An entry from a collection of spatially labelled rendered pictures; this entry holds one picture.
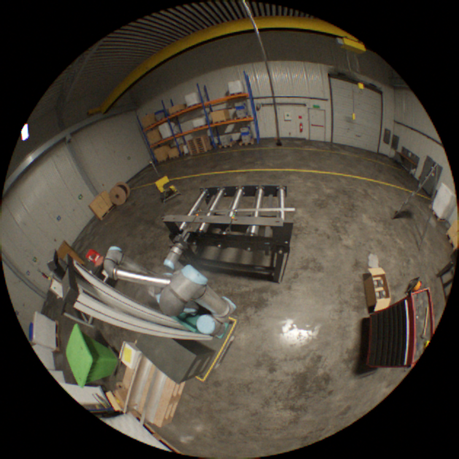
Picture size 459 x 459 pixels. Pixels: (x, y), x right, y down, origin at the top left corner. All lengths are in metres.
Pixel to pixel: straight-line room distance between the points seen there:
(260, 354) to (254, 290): 0.90
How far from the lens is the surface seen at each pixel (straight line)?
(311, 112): 10.07
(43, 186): 10.76
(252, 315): 1.96
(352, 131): 11.20
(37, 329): 6.71
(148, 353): 1.47
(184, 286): 0.57
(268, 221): 1.10
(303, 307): 2.04
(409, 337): 1.83
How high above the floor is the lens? 1.93
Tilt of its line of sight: 45 degrees down
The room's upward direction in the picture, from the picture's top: 17 degrees counter-clockwise
